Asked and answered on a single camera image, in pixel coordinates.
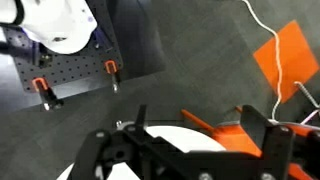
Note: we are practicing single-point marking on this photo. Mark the orange square floor marker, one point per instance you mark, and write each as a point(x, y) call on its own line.
point(298, 62)

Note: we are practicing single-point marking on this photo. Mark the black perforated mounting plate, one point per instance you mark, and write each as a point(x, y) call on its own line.
point(32, 59)

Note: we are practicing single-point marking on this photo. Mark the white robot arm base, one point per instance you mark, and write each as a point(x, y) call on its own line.
point(62, 26)

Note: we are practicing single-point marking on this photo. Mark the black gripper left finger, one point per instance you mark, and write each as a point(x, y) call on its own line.
point(131, 145)

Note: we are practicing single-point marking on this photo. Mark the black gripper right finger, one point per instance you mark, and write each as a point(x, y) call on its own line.
point(266, 140)

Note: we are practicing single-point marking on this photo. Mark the orange black clamp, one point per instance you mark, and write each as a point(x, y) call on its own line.
point(111, 69)
point(49, 99)

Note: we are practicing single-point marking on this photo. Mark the white round table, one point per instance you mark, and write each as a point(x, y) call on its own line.
point(184, 139)

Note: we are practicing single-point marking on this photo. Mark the orange black clamp right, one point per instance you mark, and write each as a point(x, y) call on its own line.
point(111, 69)

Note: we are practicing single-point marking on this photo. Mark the orange black clamp left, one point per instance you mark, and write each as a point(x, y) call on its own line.
point(49, 99)

